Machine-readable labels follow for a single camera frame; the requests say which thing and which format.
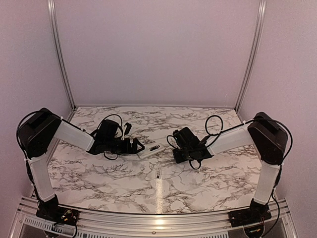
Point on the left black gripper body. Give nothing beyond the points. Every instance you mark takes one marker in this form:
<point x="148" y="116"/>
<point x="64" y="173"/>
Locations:
<point x="122" y="148"/>

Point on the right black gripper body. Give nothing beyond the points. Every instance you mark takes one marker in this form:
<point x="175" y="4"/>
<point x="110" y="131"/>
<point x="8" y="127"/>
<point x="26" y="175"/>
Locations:
<point x="180" y="158"/>

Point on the white remote control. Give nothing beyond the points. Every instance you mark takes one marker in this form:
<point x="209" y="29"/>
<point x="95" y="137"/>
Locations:
<point x="151" y="150"/>

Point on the white battery cover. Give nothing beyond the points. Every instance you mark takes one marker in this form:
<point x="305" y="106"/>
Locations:
<point x="158" y="173"/>

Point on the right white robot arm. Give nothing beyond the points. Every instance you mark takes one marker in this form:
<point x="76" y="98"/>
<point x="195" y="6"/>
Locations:
<point x="272" y="140"/>

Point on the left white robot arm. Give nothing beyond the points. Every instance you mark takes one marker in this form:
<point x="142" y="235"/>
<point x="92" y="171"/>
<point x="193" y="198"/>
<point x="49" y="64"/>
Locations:
<point x="38" y="129"/>

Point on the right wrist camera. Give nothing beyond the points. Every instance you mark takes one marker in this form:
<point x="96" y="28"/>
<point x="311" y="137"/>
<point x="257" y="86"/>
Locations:
<point x="177" y="134"/>

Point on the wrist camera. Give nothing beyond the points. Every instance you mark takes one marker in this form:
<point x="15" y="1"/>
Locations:
<point x="125" y="130"/>
<point x="177" y="134"/>

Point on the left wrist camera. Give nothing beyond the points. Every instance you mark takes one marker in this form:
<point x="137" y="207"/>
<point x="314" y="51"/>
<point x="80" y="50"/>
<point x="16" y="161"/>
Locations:
<point x="125" y="130"/>

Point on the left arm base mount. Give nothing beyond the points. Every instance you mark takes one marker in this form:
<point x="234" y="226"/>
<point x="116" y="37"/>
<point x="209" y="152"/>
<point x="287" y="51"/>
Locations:
<point x="60" y="215"/>

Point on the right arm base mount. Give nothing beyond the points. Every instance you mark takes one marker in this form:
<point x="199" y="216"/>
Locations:
<point x="249" y="216"/>

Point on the front aluminium rail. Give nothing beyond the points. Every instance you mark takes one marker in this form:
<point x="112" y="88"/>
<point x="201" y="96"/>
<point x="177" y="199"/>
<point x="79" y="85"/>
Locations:
<point x="103" y="224"/>

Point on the left aluminium frame post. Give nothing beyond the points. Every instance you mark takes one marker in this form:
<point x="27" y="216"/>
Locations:
<point x="59" y="54"/>

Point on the aluminium frame post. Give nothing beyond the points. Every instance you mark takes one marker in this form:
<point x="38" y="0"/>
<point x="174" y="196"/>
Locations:
<point x="59" y="54"/>
<point x="253" y="53"/>

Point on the right aluminium frame post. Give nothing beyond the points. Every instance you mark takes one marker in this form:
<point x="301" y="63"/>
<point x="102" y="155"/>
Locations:
<point x="253" y="53"/>

